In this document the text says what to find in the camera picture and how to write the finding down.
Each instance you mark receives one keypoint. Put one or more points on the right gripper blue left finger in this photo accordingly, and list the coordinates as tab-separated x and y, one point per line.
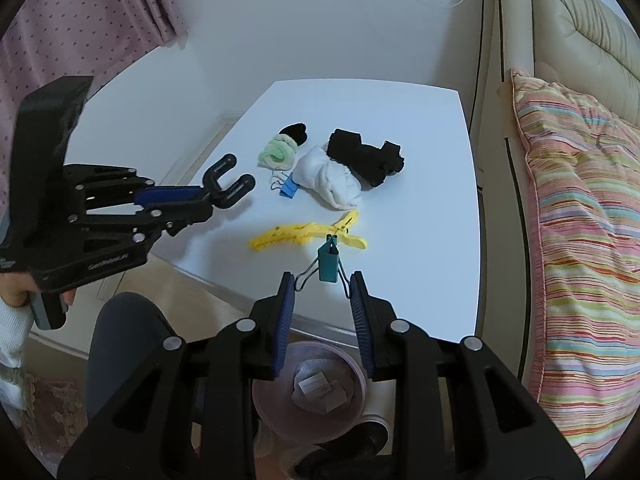
285	301

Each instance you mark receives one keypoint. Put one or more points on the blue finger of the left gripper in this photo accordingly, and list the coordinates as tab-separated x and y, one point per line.
167	195
176	216

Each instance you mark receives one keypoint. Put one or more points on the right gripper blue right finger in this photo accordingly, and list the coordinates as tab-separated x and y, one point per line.
359	301

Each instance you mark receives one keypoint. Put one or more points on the teal binder clip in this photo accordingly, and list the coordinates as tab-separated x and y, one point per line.
327	267

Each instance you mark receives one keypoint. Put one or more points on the yellow plastic hair clip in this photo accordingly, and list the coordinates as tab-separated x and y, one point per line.
303	233

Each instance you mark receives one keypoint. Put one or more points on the black plastic hook handle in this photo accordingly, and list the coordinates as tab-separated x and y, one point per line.
225	196

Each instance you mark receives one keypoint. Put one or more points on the pink trash bin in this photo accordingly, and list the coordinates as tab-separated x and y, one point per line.
318	396

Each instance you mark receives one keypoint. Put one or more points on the person's left hand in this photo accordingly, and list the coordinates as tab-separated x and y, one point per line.
16	288

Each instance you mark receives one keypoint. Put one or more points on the white rolled sock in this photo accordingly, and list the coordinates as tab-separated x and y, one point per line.
331	180

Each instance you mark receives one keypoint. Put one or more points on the blue binder clip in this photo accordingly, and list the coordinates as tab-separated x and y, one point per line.
283	184

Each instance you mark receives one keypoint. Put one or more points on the white bedside table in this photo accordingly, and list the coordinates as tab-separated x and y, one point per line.
421	225

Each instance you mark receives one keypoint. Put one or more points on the white patterned left sleeve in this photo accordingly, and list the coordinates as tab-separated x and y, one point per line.
16	323

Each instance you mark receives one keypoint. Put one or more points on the black rolled sock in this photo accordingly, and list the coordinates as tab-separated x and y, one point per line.
372	164

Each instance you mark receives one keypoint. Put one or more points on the black scrunchie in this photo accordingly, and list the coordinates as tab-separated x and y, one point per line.
296	132

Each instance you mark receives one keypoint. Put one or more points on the pink dotted curtain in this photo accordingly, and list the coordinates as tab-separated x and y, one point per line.
49	39

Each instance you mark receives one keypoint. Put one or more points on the striped colourful quilt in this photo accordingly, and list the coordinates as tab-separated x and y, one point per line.
582	164

